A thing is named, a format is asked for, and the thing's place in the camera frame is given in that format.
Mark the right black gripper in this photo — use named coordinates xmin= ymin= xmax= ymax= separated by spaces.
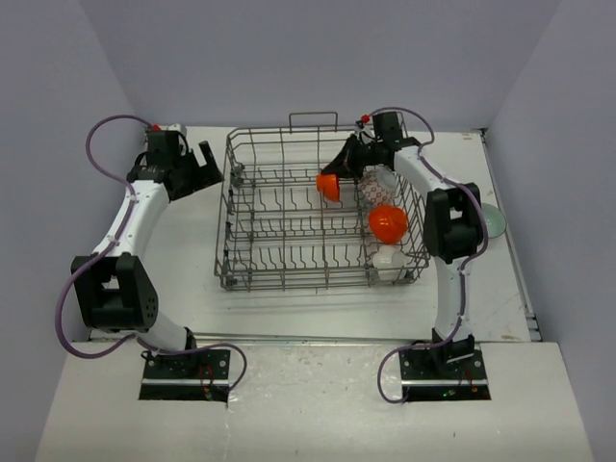
xmin=323 ymin=133 xmax=384 ymax=179

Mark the small orange bowl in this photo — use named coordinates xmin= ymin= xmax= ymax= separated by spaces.
xmin=316 ymin=173 xmax=340 ymax=202

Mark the large orange bowl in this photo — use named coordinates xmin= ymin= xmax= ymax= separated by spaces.
xmin=369 ymin=204 xmax=408 ymax=244

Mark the grey wire dish rack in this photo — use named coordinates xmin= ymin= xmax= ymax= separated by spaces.
xmin=215 ymin=123 xmax=430 ymax=291

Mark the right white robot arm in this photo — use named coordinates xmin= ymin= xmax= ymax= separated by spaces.
xmin=321 ymin=135 xmax=487 ymax=378

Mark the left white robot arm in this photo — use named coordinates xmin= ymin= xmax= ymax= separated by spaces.
xmin=64 ymin=131 xmax=222 ymax=378

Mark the red patterned white bowl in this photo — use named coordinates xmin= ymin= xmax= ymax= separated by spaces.
xmin=359 ymin=167 xmax=397 ymax=206

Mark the small white bowl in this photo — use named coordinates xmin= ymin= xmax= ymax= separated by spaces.
xmin=372 ymin=245 xmax=407 ymax=282

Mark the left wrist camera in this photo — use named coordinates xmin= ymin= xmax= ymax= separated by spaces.
xmin=145 ymin=123 xmax=189 ymax=169

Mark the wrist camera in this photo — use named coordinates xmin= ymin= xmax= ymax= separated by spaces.
xmin=145 ymin=123 xmax=189 ymax=169
xmin=356 ymin=111 xmax=404 ymax=146

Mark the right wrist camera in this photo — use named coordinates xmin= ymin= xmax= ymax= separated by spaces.
xmin=356 ymin=111 xmax=404 ymax=146

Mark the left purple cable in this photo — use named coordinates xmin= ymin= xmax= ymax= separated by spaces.
xmin=52 ymin=114 xmax=248 ymax=397

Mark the purple cable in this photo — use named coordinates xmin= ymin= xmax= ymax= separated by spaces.
xmin=376 ymin=105 xmax=484 ymax=404
xmin=52 ymin=114 xmax=248 ymax=397

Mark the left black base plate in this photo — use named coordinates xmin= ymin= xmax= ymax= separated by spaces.
xmin=141 ymin=349 xmax=231 ymax=385

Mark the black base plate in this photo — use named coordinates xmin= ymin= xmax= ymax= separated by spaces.
xmin=398 ymin=348 xmax=487 ymax=385
xmin=141 ymin=349 xmax=231 ymax=385

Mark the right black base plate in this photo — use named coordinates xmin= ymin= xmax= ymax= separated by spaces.
xmin=398 ymin=348 xmax=487 ymax=385

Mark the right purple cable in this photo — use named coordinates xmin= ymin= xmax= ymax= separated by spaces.
xmin=376 ymin=105 xmax=484 ymax=404

